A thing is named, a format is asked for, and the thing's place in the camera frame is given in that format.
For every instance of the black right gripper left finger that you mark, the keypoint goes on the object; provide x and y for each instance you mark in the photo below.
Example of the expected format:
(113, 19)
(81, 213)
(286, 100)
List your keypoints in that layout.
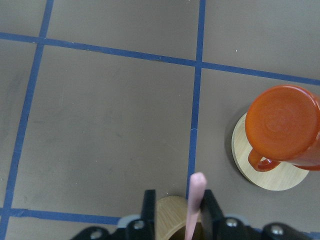
(143, 228)

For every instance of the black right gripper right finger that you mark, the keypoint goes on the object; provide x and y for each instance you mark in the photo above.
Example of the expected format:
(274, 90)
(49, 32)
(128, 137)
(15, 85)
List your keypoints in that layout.
(215, 225)

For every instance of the bamboo chopstick holder cup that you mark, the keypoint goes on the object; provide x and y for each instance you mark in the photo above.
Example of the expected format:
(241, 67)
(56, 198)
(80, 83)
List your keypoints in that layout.
(170, 218)

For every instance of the orange mug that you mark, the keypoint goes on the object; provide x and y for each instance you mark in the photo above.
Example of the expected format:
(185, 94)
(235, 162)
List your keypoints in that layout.
(282, 125)

